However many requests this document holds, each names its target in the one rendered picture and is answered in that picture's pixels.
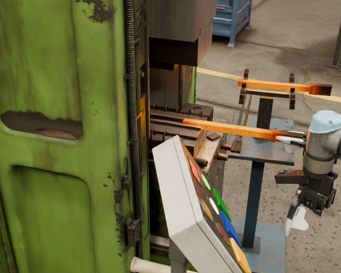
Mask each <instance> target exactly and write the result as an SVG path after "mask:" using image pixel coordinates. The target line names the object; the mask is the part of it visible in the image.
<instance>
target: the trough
mask: <svg viewBox="0 0 341 273"><path fill-rule="evenodd" d="M150 119H154V120H161V121H168V122H174V123H179V124H182V122H183V120H184V119H177V118H170V117H166V116H159V115H153V114H150Z"/></svg>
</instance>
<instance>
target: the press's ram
mask: <svg viewBox="0 0 341 273"><path fill-rule="evenodd" d="M216 10H217V0H148V20H149V37H153V38H162V39H168V40H178V41H187V42H195V40H196V39H197V38H198V37H199V35H200V34H201V33H202V32H203V30H204V29H205V28H206V27H207V25H208V24H209V23H210V21H211V20H212V19H213V18H214V16H215V15H216Z"/></svg>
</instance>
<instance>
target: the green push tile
mask: <svg viewBox="0 0 341 273"><path fill-rule="evenodd" d="M212 190H213V193H214V196H215V199H216V201H217V205H218V207H219V208H220V210H221V211H223V212H224V214H225V215H226V216H227V218H228V219H229V221H230V222H231V221H232V220H231V218H230V215H229V213H228V210H227V207H226V204H225V203H224V201H223V200H222V199H221V197H220V196H219V194H218V192H217V191H216V189H215V188H212Z"/></svg>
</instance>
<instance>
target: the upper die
mask: <svg viewBox="0 0 341 273"><path fill-rule="evenodd" d="M212 27H213V19H212V20H211V21H210V23H209V24H208V25H207V27H206V28H205V29H204V30H203V32H202V33H201V34H200V35H199V37H198V38H197V39H196V40H195V42H187V41H178V40H168V39H162V38H153V37H149V61H154V62H162V63H171V64H180V65H185V66H194V67H197V66H198V65H199V63H200V62H201V60H202V59H203V57H204V56H205V55H206V53H207V52H208V50H209V49H210V47H211V46H212Z"/></svg>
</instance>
